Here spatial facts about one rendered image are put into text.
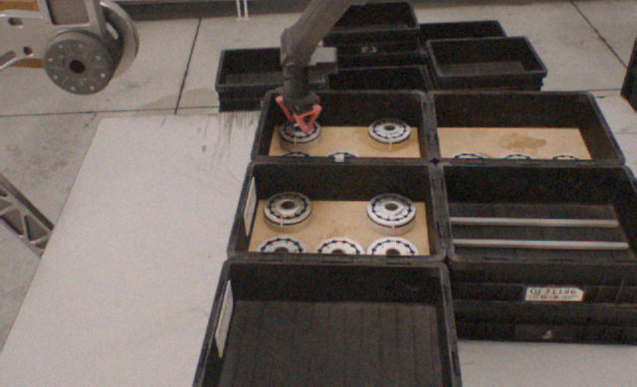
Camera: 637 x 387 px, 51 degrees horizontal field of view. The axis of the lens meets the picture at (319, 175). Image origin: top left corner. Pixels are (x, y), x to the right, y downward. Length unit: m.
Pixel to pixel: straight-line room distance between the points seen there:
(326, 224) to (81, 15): 0.66
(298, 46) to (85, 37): 0.43
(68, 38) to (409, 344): 0.89
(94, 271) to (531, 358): 0.96
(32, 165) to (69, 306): 1.83
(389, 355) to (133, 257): 0.69
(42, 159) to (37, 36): 1.78
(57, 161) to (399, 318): 2.33
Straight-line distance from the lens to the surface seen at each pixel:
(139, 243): 1.65
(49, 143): 3.45
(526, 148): 1.69
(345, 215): 1.44
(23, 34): 1.62
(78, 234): 1.72
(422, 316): 1.25
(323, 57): 1.53
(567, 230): 1.48
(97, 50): 1.45
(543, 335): 1.40
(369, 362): 1.18
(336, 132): 1.70
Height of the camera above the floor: 1.77
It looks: 37 degrees down
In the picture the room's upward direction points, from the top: 2 degrees counter-clockwise
